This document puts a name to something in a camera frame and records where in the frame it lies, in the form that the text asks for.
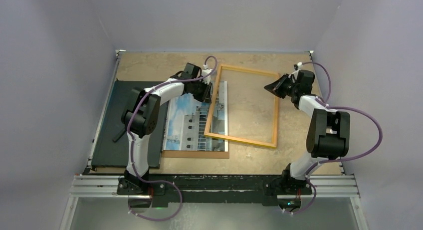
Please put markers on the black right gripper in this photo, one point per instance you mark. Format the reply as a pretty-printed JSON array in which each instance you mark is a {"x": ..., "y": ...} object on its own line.
[{"x": 275, "y": 88}]

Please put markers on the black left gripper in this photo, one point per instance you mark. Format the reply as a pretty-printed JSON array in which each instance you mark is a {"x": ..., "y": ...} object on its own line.
[{"x": 205, "y": 97}]

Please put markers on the building and sky photo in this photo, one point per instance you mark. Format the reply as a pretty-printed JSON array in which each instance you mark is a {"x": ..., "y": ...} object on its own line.
[{"x": 186, "y": 123}]

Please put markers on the yellow wooden picture frame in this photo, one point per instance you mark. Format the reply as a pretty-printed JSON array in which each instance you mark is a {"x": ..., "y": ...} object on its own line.
[{"x": 244, "y": 106}]

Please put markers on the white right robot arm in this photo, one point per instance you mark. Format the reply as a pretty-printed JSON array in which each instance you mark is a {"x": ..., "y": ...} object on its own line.
[{"x": 328, "y": 134}]

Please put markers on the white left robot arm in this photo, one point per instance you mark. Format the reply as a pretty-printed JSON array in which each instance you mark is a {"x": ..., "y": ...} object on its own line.
[{"x": 141, "y": 113}]

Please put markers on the black flat box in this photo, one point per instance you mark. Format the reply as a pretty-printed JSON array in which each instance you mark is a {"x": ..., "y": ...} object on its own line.
[{"x": 109, "y": 154}]

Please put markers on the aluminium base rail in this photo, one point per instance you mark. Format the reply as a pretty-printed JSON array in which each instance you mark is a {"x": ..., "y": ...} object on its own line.
[{"x": 242, "y": 189}]

